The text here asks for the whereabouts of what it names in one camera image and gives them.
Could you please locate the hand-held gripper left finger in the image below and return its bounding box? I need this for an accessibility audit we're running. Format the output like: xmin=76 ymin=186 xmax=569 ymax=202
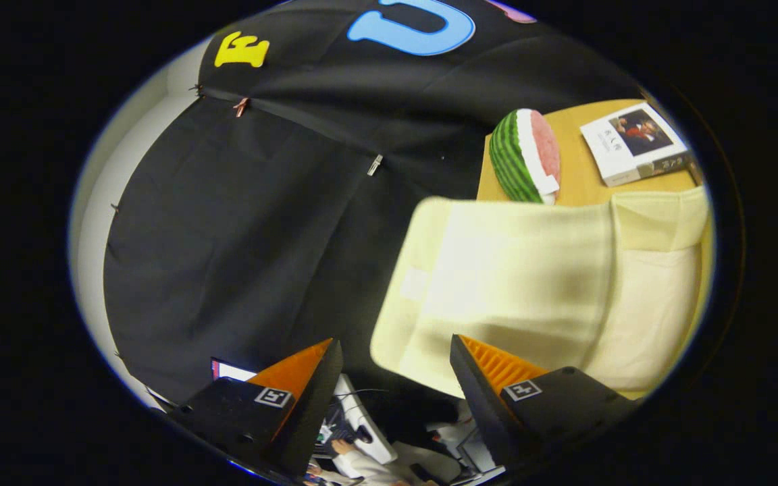
xmin=170 ymin=337 xmax=344 ymax=480

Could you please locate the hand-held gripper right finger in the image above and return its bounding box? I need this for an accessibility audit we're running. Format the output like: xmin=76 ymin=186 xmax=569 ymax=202
xmin=450 ymin=334 xmax=640 ymax=473

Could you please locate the cream fabric storage box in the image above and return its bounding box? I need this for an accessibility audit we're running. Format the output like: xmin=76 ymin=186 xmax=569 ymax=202
xmin=370 ymin=188 xmax=710 ymax=399

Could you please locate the white laptop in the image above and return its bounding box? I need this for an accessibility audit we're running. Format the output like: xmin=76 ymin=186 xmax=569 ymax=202
xmin=315 ymin=373 xmax=398 ymax=466

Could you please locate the lit display screen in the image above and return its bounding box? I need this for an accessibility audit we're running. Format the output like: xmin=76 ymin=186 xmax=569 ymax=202
xmin=211 ymin=358 xmax=258 ymax=383

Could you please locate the watermelon slice toy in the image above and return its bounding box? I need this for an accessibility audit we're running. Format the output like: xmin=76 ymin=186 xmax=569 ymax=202
xmin=488 ymin=108 xmax=562 ymax=205

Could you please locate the white portrait cover book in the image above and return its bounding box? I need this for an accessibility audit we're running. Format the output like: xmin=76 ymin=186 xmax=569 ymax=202
xmin=579 ymin=103 xmax=694 ymax=188

